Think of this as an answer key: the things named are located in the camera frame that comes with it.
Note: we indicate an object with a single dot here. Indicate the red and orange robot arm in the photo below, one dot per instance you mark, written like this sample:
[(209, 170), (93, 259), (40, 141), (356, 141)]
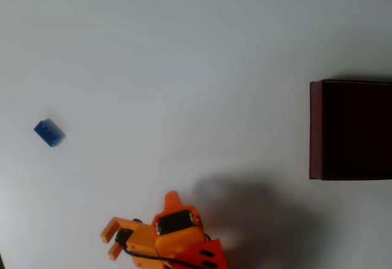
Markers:
[(208, 253)]

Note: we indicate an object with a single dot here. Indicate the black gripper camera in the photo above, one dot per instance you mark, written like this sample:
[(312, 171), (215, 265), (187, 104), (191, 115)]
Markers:
[(124, 236)]

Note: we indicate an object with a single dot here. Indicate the dark red box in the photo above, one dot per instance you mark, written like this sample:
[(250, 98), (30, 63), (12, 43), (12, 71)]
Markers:
[(352, 131)]

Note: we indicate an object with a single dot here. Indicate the blue toy brick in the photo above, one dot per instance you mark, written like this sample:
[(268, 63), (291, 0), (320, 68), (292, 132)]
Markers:
[(49, 132)]

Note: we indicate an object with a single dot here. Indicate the orange gripper with motor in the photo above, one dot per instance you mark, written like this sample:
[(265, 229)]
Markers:
[(179, 239)]

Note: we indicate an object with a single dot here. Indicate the orange camera mount bracket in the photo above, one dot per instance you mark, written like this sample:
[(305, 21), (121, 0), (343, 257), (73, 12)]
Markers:
[(139, 235)]

